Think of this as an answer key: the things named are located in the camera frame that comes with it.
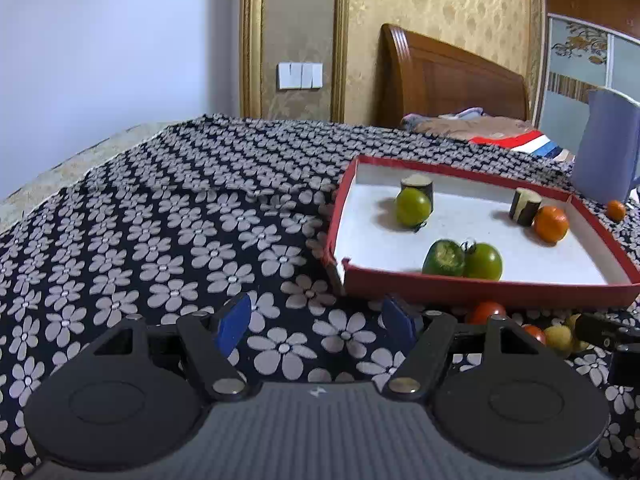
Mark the wooden bed headboard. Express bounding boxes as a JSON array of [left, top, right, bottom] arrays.
[[374, 24, 530, 128]]

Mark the small orange kumquat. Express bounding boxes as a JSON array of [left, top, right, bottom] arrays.
[[605, 200, 626, 223]]

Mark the blue plastic pitcher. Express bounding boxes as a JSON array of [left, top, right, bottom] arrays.
[[570, 88, 639, 204]]

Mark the tan longan fruit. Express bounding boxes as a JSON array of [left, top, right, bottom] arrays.
[[565, 314, 590, 353], [544, 324, 574, 358]]

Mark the large green tomato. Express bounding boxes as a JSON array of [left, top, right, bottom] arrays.
[[395, 188, 432, 228]]

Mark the glass sliding wardrobe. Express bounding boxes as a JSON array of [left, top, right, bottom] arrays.
[[536, 0, 639, 136]]

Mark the red white shallow box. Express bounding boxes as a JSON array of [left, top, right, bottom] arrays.
[[322, 155, 639, 310]]

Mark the green pepper piece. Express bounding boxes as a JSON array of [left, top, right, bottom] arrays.
[[422, 240, 465, 278]]

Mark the red cherry tomato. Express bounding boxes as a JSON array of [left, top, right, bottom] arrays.
[[522, 324, 547, 344], [465, 301, 506, 325]]

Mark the small green tomato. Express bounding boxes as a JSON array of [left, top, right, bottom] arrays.
[[462, 242, 503, 281]]

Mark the dark eggplant chunk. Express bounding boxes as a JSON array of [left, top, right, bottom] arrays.
[[509, 188, 542, 226], [400, 174, 434, 206]]

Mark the white wall switch panel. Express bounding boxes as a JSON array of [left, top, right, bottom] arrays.
[[277, 62, 323, 90]]

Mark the black white floral tablecloth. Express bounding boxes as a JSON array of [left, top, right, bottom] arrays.
[[0, 114, 640, 478]]

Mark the orange mandarin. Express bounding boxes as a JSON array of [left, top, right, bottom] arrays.
[[533, 206, 570, 245]]

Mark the striped folded blanket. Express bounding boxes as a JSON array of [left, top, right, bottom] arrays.
[[400, 107, 575, 162]]

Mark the gold wall moulding frame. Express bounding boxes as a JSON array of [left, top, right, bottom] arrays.
[[239, 0, 348, 122]]

